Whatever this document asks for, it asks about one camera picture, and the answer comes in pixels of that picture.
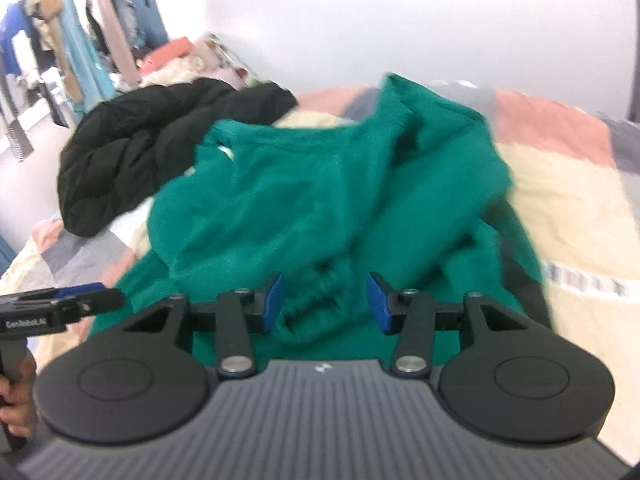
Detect patchwork bed sheet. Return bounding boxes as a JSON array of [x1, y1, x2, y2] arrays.
[[0, 82, 640, 466]]

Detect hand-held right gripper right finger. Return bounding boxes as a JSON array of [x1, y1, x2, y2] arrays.
[[365, 271, 539, 379]]

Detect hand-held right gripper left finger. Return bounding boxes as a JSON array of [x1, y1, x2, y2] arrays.
[[122, 270, 286, 381]]

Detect striped hanging garment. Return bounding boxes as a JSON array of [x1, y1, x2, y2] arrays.
[[0, 74, 35, 163]]

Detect blue curtain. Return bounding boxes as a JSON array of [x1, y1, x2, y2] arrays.
[[129, 0, 170, 50]]

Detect beige hanging coat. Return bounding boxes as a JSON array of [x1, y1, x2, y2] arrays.
[[24, 0, 85, 102]]

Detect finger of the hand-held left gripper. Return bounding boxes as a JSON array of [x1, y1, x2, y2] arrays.
[[54, 282, 126, 317]]

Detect person's left hand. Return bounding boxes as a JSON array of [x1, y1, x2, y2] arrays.
[[0, 351, 40, 439]]

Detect light blue hanging garment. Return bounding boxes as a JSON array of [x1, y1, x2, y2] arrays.
[[56, 0, 117, 112]]

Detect blue hanging shirt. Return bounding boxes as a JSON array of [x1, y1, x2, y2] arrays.
[[0, 2, 32, 77]]

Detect black puffer jacket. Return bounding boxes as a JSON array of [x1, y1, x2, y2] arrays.
[[56, 79, 301, 238]]

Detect green hoodie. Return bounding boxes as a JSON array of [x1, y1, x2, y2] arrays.
[[87, 72, 553, 367]]

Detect pink box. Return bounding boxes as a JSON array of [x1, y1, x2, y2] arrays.
[[138, 35, 195, 75]]

